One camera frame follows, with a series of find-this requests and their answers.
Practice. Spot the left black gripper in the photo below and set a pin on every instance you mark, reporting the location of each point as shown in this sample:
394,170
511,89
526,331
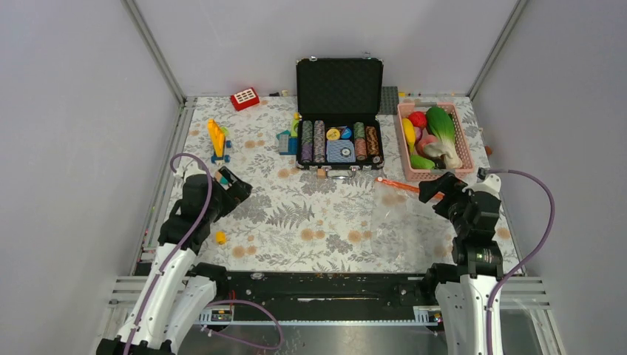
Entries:
234,195

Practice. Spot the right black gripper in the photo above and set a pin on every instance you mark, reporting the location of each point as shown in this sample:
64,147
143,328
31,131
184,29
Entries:
449,184

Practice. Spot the clear orange-zip bag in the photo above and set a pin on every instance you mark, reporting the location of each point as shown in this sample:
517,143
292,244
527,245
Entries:
402,227

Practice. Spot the pink toy peach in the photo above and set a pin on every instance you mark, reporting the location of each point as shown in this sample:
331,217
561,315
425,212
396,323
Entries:
425,140

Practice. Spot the yellow toy banana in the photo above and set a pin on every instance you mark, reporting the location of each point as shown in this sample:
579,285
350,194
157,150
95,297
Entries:
410,135

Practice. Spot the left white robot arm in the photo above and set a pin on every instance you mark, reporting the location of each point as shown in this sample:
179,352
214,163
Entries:
177,288

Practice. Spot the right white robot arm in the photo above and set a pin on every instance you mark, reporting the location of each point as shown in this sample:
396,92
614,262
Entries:
467,290

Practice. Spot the small yellow toy piece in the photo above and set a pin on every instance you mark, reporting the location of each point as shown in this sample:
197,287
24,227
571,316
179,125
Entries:
220,237

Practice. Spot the dark toy eggplant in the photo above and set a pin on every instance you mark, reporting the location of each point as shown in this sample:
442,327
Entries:
439,163

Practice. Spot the pink plastic basket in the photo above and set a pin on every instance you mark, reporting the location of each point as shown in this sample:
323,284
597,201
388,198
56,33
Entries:
461,145

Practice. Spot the yellow blue toy cart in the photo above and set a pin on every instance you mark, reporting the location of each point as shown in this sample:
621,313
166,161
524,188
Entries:
220,143

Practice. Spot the purple toy onion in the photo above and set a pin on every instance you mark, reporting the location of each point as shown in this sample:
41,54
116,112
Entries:
418,133

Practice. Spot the green white bok choy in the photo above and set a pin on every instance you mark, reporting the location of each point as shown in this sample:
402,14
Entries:
441,125

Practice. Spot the floral table mat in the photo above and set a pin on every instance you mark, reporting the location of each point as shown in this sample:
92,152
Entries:
296,220

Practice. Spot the teal blue block stack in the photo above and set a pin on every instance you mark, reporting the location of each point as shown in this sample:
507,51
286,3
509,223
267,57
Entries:
286,143

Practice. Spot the red toy strawberry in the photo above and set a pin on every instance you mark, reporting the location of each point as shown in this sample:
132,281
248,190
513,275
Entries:
418,119

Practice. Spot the red white toy block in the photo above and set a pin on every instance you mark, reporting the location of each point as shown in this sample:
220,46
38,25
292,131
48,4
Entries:
244,99

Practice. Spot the green yellow toy figure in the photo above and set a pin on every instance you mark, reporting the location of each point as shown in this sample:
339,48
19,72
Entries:
294,125

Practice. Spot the grey building baseplate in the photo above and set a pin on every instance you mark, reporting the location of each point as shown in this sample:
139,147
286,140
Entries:
389,101

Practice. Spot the black poker chip case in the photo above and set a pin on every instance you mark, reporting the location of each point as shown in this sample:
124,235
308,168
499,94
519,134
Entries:
338,102

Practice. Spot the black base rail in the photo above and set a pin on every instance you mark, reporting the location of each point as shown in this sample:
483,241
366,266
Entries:
308,297

